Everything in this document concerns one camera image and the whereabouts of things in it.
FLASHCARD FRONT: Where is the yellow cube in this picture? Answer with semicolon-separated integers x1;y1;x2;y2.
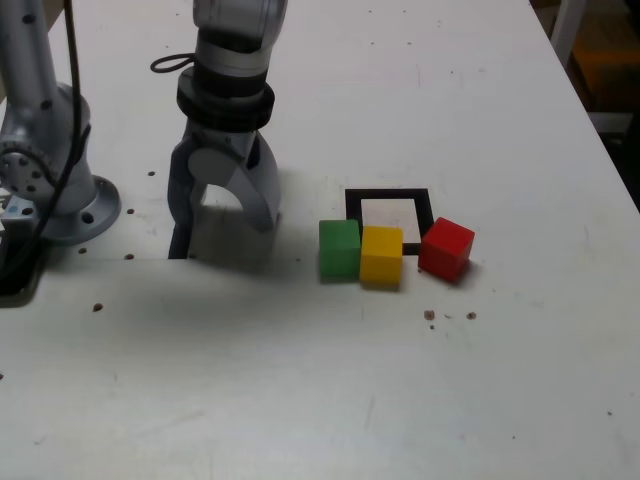
358;225;405;290

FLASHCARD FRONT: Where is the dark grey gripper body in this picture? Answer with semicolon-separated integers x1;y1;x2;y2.
180;119;261;165

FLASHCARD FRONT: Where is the black tape strip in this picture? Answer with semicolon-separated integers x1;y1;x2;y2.
168;222;191;260

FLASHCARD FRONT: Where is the thin black cable loop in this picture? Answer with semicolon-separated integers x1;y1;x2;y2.
150;51;199;77

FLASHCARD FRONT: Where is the white furniture frame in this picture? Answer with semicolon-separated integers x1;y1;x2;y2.
548;0;591;69

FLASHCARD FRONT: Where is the black box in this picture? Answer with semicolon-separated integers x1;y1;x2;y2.
0;234;45;307

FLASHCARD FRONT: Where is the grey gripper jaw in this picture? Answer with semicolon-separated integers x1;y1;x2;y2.
187;132;283;235
168;132;205;227

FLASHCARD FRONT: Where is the red cube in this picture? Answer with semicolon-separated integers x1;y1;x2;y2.
417;216;476;284

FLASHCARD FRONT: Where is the white box blue sticker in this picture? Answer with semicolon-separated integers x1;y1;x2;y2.
0;196;37;224

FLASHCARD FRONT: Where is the black tape square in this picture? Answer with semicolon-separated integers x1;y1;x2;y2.
344;187;435;257

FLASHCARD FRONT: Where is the thick black cable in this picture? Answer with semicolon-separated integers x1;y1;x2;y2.
19;0;84;261

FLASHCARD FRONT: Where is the white board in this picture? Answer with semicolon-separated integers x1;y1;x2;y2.
589;110;635;135

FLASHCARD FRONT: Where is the green cube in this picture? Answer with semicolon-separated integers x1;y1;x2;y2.
318;218;362;282

